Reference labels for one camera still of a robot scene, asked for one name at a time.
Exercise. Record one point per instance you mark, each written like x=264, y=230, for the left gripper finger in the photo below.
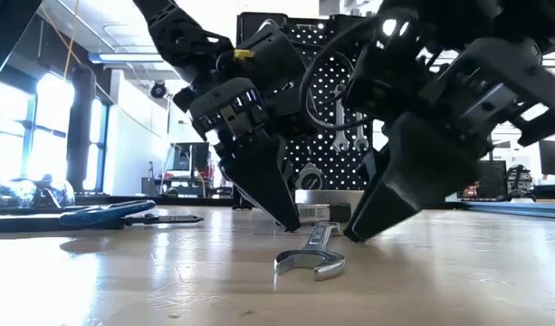
x=263, y=181

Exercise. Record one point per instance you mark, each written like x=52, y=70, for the black aluminium table frame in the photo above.
x=123, y=199

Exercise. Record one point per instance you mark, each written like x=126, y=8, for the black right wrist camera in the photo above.
x=385, y=72

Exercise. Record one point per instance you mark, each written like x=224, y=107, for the black mesh box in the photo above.
x=496, y=181

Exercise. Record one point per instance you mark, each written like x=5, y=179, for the white tape roll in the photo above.
x=345, y=197

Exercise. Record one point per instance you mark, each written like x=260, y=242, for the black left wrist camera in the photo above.
x=272, y=59

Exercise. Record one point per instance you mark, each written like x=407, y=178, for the silver combination wrench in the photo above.
x=360, y=136
x=341, y=117
x=311, y=260

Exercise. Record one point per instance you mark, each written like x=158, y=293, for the black round ceiling fixture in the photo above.
x=158, y=89

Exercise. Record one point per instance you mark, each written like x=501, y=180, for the black building pillar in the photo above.
x=81, y=127

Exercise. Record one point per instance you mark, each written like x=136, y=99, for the long ceiling light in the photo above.
x=127, y=57

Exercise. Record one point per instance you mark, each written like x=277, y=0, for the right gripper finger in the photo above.
x=374, y=165
x=417, y=167

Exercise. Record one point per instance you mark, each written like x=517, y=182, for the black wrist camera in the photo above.
x=385, y=72
x=272, y=59

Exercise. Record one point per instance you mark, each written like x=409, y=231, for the clear safety glasses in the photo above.
x=28, y=192

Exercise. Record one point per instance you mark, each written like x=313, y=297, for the black computer monitor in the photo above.
x=191, y=156
x=553, y=156

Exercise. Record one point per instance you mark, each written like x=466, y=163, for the black perforated peg board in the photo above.
x=324, y=158

